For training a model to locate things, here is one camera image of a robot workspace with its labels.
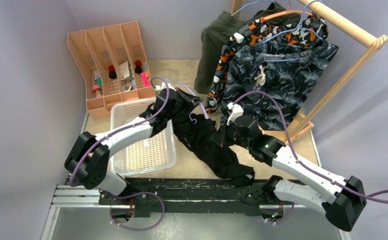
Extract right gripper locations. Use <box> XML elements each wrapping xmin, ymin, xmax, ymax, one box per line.
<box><xmin>212</xmin><ymin>118</ymin><xmax>252</xmax><ymax>150</ymax></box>

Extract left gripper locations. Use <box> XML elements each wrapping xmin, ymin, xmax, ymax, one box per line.
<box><xmin>165</xmin><ymin>87</ymin><xmax>203</xmax><ymax>121</ymax></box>

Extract black shorts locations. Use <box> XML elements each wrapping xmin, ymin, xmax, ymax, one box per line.
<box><xmin>172</xmin><ymin>113</ymin><xmax>255</xmax><ymax>187</ymax></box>

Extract white plastic basket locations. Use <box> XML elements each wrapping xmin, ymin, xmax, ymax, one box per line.
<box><xmin>109</xmin><ymin>97</ymin><xmax>177</xmax><ymax>177</ymax></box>

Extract peach plastic desk organizer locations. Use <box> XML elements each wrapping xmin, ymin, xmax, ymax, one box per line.
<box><xmin>67</xmin><ymin>21</ymin><xmax>155</xmax><ymax>120</ymax></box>

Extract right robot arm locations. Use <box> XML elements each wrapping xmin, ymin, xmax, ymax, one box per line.
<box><xmin>211</xmin><ymin>115</ymin><xmax>367</xmax><ymax>232</ymax></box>

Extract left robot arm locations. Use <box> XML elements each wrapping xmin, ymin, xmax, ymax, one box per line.
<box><xmin>64</xmin><ymin>87</ymin><xmax>203</xmax><ymax>205</ymax></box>

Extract dark leaf print shorts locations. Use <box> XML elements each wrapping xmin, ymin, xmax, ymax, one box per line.
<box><xmin>220</xmin><ymin>41</ymin><xmax>339</xmax><ymax>131</ymax></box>

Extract olive green shorts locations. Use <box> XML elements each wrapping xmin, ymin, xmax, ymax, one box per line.
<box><xmin>194</xmin><ymin>2</ymin><xmax>286</xmax><ymax>95</ymax></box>

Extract orange camouflage shorts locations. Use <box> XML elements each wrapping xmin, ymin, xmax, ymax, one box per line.
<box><xmin>205</xmin><ymin>13</ymin><xmax>329</xmax><ymax>113</ymax></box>

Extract pink highlighter marker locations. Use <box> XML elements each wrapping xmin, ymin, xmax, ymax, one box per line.
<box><xmin>139</xmin><ymin>71</ymin><xmax>151</xmax><ymax>87</ymax></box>

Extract red black marker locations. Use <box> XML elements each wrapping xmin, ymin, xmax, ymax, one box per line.
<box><xmin>134</xmin><ymin>60</ymin><xmax>143</xmax><ymax>75</ymax></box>

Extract white medicine box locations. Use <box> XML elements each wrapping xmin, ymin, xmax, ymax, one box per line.
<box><xmin>119</xmin><ymin>61</ymin><xmax>133</xmax><ymax>83</ymax></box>

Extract pink small bottle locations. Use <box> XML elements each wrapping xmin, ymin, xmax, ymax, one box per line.
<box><xmin>92</xmin><ymin>83</ymin><xmax>103</xmax><ymax>98</ymax></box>

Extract wooden clothes rack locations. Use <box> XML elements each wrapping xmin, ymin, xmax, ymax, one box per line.
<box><xmin>229</xmin><ymin>0</ymin><xmax>388</xmax><ymax>143</ymax></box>

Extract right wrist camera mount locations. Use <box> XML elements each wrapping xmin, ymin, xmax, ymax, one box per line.
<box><xmin>226</xmin><ymin>102</ymin><xmax>244</xmax><ymax>125</ymax></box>

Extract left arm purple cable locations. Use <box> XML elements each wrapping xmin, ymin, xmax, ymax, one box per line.
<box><xmin>68</xmin><ymin>76</ymin><xmax>171</xmax><ymax>188</ymax></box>

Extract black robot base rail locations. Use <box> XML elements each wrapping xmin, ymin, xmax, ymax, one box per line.
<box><xmin>53</xmin><ymin>176</ymin><xmax>301</xmax><ymax>220</ymax></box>

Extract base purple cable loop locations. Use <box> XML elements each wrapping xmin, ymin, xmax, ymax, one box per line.
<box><xmin>109</xmin><ymin>191</ymin><xmax>167</xmax><ymax>232</ymax></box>

